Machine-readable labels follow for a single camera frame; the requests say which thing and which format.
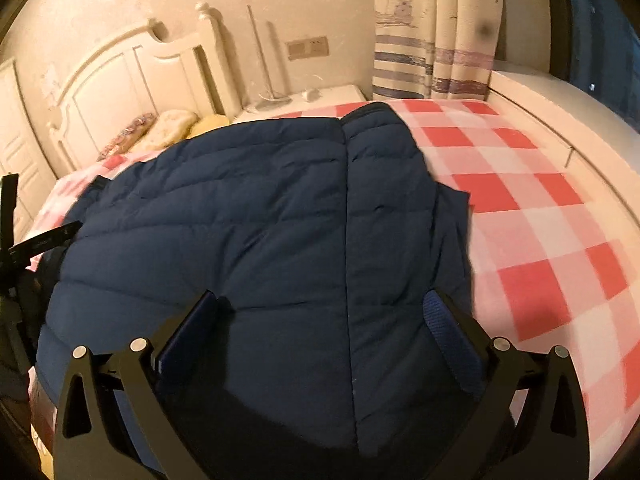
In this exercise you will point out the white wardrobe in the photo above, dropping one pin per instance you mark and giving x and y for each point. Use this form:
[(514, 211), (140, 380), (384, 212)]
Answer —
[(20, 145)]

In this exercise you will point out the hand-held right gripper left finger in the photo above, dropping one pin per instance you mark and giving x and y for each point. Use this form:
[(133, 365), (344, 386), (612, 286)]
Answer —
[(187, 332)]

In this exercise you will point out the white nightstand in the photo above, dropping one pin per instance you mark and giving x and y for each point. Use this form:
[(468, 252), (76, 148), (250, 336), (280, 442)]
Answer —
[(340, 96)]

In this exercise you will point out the printed striped curtain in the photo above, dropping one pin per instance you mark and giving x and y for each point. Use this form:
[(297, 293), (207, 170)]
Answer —
[(425, 25)]

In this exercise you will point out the wall socket plate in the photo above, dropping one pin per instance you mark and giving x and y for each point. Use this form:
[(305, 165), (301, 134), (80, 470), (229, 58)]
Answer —
[(307, 47)]

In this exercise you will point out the navy puffer jacket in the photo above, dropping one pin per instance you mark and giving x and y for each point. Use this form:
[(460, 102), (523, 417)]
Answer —
[(250, 220)]

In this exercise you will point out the white window sill platform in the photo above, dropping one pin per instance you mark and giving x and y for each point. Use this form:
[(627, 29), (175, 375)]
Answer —
[(560, 110)]

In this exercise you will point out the white pole lamp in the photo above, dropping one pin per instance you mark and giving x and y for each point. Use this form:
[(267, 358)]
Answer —
[(260, 55)]

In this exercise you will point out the yellow pillow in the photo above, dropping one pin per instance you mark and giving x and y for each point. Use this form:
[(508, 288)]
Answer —
[(210, 124)]

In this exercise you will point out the red checked blanket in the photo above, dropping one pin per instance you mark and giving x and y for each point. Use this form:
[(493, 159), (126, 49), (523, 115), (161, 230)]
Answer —
[(540, 220)]

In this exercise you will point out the cream plush pillow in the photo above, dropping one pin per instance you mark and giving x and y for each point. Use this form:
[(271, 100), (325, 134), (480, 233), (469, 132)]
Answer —
[(167, 125)]

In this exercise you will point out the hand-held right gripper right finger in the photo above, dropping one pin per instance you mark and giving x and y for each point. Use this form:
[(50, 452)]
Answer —
[(447, 335)]

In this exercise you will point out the patterned round pillow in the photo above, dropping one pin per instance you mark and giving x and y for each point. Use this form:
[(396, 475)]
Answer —
[(127, 135)]

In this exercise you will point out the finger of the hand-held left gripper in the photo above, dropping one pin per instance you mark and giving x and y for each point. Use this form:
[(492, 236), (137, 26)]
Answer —
[(9, 210), (45, 240)]

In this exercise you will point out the dark window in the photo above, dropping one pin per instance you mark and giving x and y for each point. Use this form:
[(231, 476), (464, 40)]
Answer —
[(600, 45)]

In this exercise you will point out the white bed headboard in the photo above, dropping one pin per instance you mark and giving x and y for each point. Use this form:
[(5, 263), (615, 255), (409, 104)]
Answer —
[(115, 85)]

